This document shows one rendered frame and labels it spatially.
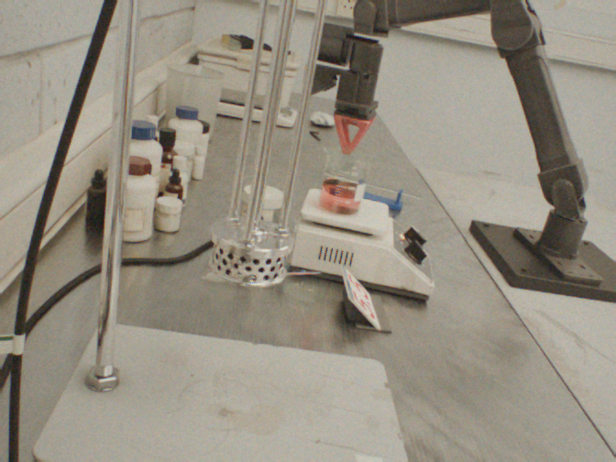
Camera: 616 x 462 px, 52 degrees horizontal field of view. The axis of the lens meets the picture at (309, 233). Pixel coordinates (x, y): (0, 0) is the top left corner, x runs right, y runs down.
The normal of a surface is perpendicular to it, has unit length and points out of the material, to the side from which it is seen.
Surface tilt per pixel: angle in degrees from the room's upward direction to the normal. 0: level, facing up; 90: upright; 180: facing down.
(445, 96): 90
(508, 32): 89
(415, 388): 0
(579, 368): 0
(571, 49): 90
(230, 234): 0
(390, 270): 90
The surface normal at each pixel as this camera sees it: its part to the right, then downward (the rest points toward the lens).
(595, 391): 0.18, -0.91
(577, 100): 0.04, 0.37
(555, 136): -0.48, 0.12
